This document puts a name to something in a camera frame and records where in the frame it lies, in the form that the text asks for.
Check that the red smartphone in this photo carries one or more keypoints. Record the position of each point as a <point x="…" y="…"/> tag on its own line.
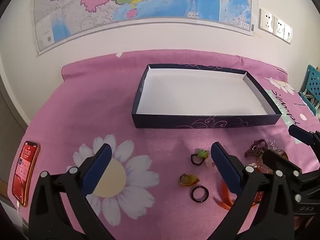
<point x="23" y="170"/>

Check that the teal perforated basket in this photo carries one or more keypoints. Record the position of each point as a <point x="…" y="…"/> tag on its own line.
<point x="312" y="80"/>

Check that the navy box with white inside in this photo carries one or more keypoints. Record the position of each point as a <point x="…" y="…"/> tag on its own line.
<point x="200" y="92"/>

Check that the white wall socket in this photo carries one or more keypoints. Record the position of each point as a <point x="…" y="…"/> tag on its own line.
<point x="279" y="26"/>
<point x="288" y="33"/>
<point x="266" y="20"/>

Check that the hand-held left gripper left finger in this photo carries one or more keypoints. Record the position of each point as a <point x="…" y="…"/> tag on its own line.
<point x="100" y="170"/>

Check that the orange smartwatch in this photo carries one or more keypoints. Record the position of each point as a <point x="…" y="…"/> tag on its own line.
<point x="225" y="200"/>

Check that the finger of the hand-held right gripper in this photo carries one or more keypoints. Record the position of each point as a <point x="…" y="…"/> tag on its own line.
<point x="297" y="132"/>
<point x="280" y="162"/>

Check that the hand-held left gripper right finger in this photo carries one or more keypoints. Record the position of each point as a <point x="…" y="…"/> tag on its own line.
<point x="225" y="170"/>

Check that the tortoiseshell bangle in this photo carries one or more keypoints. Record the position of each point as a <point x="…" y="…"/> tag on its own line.
<point x="283" y="153"/>

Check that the colourful wall map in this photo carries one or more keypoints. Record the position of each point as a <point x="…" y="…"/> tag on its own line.
<point x="150" y="0"/>

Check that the grey wardrobe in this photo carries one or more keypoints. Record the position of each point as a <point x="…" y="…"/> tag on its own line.
<point x="10" y="120"/>

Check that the pink floral blanket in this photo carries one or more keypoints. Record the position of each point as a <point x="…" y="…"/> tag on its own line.
<point x="162" y="152"/>

